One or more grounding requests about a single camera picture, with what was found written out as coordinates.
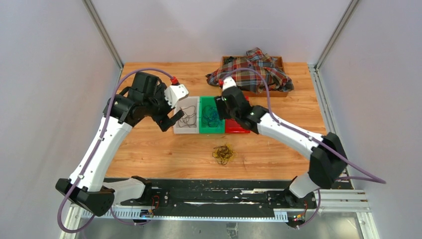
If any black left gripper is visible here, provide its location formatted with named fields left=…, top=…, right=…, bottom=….
left=144, top=83, right=184, bottom=130

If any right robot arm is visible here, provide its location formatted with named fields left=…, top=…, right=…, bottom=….
left=214, top=87, right=347, bottom=208

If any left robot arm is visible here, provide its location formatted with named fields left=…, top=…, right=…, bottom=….
left=56, top=71, right=189, bottom=217

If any green plastic bin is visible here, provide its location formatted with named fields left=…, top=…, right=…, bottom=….
left=199, top=96, right=225, bottom=134

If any red plastic bin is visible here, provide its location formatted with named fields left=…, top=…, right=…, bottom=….
left=225, top=101, right=250, bottom=134

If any white plastic bin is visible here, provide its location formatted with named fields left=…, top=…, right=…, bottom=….
left=173, top=96, right=200, bottom=134

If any plaid shirt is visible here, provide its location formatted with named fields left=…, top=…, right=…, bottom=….
left=206, top=47, right=294, bottom=94

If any wooden tray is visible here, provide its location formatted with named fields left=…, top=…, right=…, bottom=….
left=220, top=55, right=289, bottom=98

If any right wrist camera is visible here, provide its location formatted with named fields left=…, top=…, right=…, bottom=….
left=218, top=77, right=237, bottom=92

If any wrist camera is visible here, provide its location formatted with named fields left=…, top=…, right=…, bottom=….
left=164, top=77, right=189, bottom=109
left=218, top=77, right=237, bottom=92

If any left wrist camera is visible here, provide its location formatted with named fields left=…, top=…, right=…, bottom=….
left=164, top=77, right=189, bottom=109

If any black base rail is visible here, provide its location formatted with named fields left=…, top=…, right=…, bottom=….
left=121, top=179, right=317, bottom=218

